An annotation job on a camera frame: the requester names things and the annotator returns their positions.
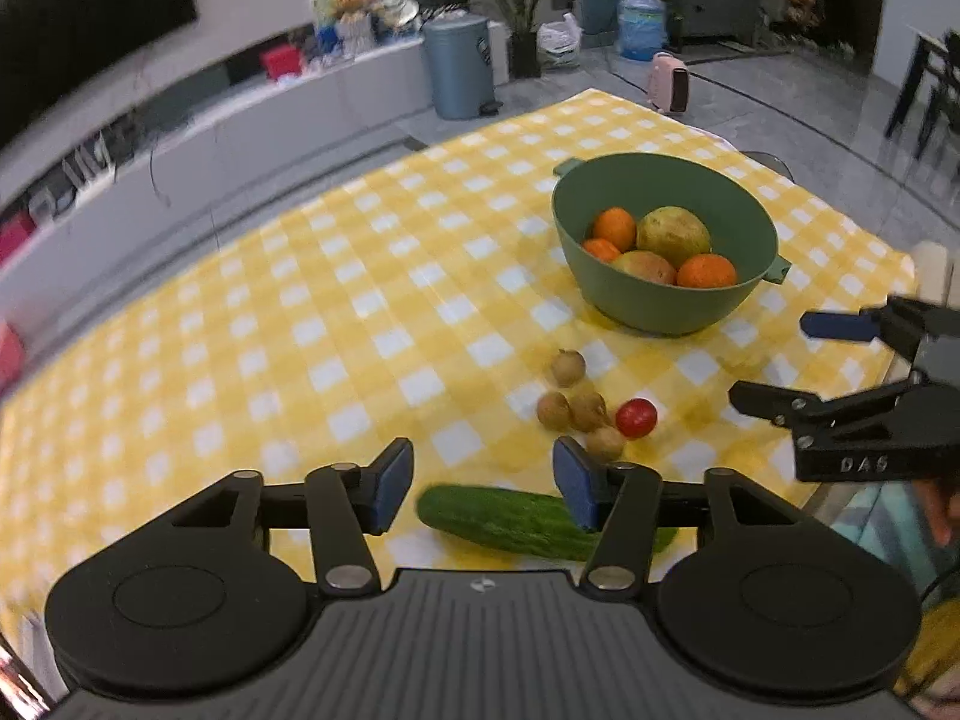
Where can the yellow checkered tablecloth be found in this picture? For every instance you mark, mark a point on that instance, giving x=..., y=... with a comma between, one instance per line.
x=424, y=300

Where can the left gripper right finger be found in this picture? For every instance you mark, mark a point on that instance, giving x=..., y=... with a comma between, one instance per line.
x=627, y=504

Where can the white tv console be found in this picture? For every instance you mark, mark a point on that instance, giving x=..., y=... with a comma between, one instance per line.
x=227, y=149

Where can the blue water jug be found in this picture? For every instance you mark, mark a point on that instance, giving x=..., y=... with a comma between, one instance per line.
x=640, y=29

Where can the green plastic bowl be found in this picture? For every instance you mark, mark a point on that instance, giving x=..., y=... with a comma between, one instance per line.
x=741, y=231

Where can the person's right hand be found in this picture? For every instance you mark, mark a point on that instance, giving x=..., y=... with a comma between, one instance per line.
x=940, y=501

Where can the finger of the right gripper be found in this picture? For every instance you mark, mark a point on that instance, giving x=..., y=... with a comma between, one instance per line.
x=921, y=333
x=902, y=431

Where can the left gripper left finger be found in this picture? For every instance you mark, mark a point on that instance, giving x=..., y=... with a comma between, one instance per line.
x=340, y=505

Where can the red cherry tomato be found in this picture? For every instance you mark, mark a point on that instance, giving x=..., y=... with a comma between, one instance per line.
x=636, y=418

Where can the large orange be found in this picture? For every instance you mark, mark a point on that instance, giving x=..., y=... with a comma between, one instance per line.
x=706, y=271

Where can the blue grey trash bin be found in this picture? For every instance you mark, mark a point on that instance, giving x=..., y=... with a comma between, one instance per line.
x=459, y=64

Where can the green pear apple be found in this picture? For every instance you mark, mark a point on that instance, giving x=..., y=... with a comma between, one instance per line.
x=674, y=233

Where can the white plastic bag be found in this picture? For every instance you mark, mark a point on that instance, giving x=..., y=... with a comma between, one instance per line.
x=559, y=43

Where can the red box on console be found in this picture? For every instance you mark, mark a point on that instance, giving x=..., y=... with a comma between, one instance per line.
x=282, y=61

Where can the black wall television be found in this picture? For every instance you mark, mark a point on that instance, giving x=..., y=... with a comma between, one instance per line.
x=50, y=47

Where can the green cucumber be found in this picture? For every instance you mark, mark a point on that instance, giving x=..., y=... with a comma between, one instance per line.
x=529, y=524

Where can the teddy bear toy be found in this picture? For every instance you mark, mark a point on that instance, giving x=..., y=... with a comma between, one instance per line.
x=342, y=8

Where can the pink space heater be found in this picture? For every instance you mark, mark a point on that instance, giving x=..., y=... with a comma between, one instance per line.
x=668, y=85

